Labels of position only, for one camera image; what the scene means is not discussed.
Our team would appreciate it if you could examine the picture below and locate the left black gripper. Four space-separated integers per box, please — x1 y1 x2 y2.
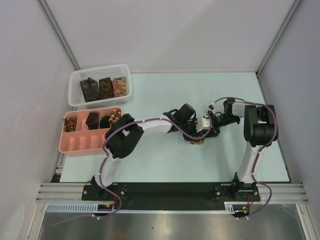
179 118 203 142

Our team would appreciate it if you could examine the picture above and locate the brown patterned long tie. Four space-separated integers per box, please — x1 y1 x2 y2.
189 138 205 145

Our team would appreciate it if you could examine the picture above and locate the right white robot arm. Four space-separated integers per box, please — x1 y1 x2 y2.
208 97 279 202

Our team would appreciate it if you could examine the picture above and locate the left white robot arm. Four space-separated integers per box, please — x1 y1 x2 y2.
90 103 211 200

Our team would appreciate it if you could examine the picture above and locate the colourful dotted rolled tie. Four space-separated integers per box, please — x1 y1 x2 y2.
108 108 122 127

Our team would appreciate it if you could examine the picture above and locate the red colourful folded tie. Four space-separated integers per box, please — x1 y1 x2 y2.
112 77 127 97

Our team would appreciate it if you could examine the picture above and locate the black rolled tie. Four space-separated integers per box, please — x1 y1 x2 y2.
99 115 110 129

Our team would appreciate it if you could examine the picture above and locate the dark brown folded tie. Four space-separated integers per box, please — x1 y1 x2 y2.
98 77 114 100

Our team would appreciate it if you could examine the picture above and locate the white plastic basket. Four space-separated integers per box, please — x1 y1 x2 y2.
68 63 133 109

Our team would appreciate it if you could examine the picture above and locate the navy red striped rolled tie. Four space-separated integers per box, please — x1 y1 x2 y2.
85 112 100 130

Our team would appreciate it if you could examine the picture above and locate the dark floral folded tie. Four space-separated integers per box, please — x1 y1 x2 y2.
79 77 99 102

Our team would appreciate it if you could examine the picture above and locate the pink compartment tray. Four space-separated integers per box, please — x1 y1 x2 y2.
59 107 123 157

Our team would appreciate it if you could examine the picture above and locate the red gold rolled tie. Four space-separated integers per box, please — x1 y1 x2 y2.
63 117 77 132

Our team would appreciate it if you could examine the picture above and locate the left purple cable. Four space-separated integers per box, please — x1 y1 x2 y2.
48 114 213 227

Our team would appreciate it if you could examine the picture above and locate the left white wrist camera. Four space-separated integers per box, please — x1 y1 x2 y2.
196 112 211 132

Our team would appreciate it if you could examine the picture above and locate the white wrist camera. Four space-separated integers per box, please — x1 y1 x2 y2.
208 102 215 113
196 112 211 132

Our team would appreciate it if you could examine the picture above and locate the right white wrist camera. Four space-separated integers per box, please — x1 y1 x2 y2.
208 102 215 113

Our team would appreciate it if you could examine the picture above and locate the white cable duct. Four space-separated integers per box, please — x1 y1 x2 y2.
46 202 249 216

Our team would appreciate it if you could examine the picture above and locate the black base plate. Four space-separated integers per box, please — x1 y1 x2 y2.
81 182 261 210

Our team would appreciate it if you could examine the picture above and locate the aluminium frame rail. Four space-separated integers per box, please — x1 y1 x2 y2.
35 182 309 204

